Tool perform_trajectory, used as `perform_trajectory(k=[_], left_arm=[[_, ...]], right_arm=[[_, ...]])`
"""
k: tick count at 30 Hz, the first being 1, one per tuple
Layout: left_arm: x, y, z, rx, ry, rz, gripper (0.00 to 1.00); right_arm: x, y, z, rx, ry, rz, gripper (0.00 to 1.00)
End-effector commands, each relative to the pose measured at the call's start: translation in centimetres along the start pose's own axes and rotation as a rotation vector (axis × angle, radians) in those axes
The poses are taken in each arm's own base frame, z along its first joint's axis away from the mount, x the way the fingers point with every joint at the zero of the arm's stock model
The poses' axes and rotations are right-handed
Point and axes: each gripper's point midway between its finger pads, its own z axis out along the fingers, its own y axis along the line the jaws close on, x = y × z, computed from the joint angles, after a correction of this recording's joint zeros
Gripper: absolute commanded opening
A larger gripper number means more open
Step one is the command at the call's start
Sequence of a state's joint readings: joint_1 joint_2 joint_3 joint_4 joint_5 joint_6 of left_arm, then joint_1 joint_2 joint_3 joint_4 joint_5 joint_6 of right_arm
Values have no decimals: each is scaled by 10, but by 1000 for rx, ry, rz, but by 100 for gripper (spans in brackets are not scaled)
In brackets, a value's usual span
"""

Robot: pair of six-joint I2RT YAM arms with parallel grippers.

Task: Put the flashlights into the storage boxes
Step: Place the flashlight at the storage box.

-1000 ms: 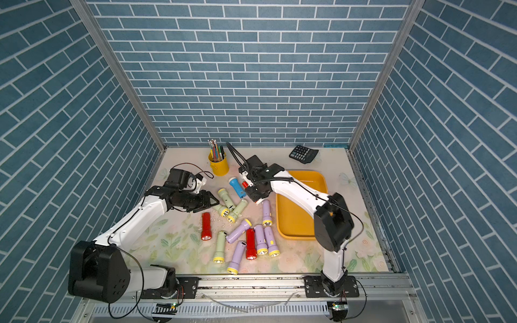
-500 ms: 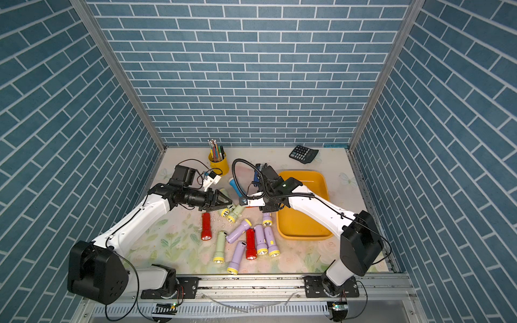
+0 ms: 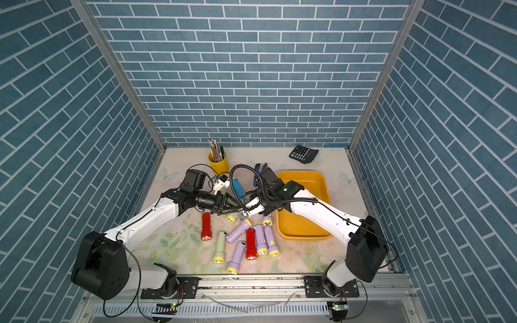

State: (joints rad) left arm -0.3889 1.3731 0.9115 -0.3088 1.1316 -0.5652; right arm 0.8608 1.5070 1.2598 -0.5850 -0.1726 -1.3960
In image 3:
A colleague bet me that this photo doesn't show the black calculator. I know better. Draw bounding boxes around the black calculator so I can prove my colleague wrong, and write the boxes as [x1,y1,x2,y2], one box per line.
[289,145,319,164]

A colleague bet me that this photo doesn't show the pens in cup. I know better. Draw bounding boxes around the pens in cup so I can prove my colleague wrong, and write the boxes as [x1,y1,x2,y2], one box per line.
[208,139,226,162]

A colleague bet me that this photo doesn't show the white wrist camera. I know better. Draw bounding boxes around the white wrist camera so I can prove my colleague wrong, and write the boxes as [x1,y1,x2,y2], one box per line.
[213,175,230,192]
[249,205,265,216]

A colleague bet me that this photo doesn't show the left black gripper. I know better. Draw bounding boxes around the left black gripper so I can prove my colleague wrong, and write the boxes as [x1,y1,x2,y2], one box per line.
[193,191,239,215]

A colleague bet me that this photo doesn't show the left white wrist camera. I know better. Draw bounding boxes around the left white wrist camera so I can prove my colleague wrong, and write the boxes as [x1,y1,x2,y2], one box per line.
[213,175,230,192]

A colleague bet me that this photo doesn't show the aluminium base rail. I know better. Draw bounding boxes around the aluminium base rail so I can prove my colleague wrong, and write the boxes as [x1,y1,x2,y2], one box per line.
[72,273,426,322]

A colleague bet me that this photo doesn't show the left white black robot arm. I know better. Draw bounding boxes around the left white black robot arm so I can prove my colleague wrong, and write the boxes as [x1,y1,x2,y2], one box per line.
[71,169,240,300]

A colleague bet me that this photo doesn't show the purple flashlight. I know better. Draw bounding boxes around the purple flashlight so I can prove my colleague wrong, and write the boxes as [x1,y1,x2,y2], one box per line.
[254,224,268,256]
[264,226,280,257]
[227,241,246,275]
[262,215,273,227]

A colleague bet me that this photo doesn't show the yellow plastic storage tray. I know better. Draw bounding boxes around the yellow plastic storage tray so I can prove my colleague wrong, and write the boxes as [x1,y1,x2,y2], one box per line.
[277,170,332,241]

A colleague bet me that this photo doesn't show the purple flashlight middle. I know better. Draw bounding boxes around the purple flashlight middle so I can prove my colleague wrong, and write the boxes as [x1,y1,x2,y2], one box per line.
[254,224,268,256]

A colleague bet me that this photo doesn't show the blue black stapler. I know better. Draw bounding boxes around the blue black stapler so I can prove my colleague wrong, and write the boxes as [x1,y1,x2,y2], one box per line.
[254,163,268,173]

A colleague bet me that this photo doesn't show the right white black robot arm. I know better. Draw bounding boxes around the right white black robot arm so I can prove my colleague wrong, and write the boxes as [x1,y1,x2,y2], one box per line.
[256,168,389,296]

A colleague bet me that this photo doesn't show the purple flashlight bottom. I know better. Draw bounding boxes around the purple flashlight bottom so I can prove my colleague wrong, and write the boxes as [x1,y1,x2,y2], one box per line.
[227,241,246,275]

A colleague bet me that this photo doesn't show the green flashlight slanted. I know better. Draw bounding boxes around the green flashlight slanted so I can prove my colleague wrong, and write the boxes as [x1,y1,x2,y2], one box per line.
[237,209,250,220]

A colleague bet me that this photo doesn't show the yellow pen cup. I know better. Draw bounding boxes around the yellow pen cup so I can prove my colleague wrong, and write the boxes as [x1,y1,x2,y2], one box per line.
[208,154,230,175]

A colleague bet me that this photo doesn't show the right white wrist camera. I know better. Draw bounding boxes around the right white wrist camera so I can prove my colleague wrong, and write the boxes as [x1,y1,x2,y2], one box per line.
[249,205,265,216]

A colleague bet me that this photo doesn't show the purple flashlight upper right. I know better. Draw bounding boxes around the purple flashlight upper right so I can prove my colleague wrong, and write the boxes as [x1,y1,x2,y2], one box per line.
[262,215,273,227]

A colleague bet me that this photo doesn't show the purple flashlight slanted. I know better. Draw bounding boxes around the purple flashlight slanted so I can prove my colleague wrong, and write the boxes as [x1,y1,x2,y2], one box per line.
[226,219,252,244]

